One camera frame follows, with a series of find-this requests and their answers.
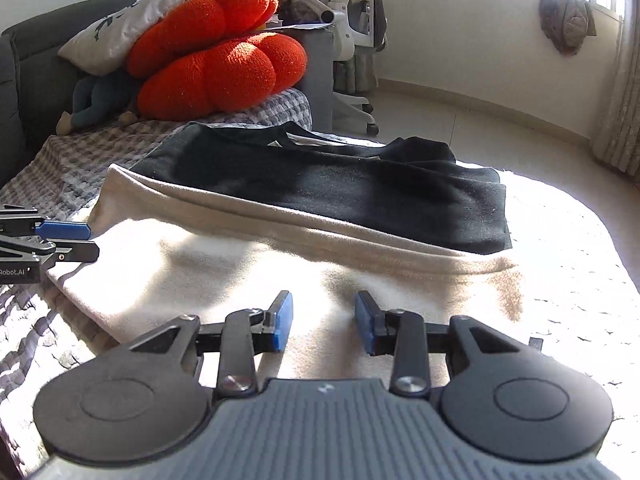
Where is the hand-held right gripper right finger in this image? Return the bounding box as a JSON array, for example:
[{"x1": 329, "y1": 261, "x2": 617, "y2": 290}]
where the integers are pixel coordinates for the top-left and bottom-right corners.
[{"x1": 354, "y1": 291, "x2": 526, "y2": 396}]

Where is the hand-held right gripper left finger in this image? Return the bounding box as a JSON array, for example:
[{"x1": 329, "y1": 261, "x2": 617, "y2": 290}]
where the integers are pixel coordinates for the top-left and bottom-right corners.
[{"x1": 120, "y1": 290, "x2": 295, "y2": 396}]

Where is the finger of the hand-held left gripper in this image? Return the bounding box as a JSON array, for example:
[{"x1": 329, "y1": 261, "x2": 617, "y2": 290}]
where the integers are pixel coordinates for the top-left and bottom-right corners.
[
  {"x1": 0, "y1": 204, "x2": 92, "y2": 242},
  {"x1": 0, "y1": 236, "x2": 101, "y2": 264}
]

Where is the cream shirt with black sleeves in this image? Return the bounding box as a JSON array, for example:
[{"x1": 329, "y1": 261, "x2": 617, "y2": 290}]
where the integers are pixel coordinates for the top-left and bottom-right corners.
[{"x1": 47, "y1": 120, "x2": 546, "y2": 356}]

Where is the grey checkered quilt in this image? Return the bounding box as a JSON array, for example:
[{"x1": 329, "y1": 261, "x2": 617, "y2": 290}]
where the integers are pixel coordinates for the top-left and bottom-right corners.
[{"x1": 0, "y1": 87, "x2": 640, "y2": 480}]

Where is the blue plush toy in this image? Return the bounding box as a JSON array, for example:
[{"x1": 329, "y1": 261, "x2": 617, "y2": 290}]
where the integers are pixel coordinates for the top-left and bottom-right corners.
[{"x1": 56, "y1": 70, "x2": 146, "y2": 136}]

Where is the dark grey sofa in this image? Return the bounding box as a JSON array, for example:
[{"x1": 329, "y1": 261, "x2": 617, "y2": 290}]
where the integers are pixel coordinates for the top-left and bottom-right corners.
[{"x1": 0, "y1": 0, "x2": 156, "y2": 188}]

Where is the white printed pillow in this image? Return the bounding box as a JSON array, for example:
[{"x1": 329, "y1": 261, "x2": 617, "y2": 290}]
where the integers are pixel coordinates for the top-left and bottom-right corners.
[{"x1": 57, "y1": 0, "x2": 236, "y2": 77}]

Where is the orange flower cushion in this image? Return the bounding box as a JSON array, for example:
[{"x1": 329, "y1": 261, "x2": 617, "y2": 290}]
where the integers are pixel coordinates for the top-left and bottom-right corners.
[{"x1": 125, "y1": 0, "x2": 308, "y2": 121}]

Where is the grey side table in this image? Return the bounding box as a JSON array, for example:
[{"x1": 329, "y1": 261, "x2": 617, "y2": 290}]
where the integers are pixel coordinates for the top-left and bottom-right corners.
[{"x1": 280, "y1": 25, "x2": 336, "y2": 132}]

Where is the white office chair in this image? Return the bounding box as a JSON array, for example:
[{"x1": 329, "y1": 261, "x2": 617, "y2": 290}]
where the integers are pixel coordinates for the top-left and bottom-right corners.
[{"x1": 300, "y1": 0, "x2": 396, "y2": 136}]

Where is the beige curtain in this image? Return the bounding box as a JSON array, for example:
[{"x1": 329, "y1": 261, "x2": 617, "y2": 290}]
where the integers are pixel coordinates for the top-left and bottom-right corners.
[{"x1": 590, "y1": 0, "x2": 640, "y2": 176}]

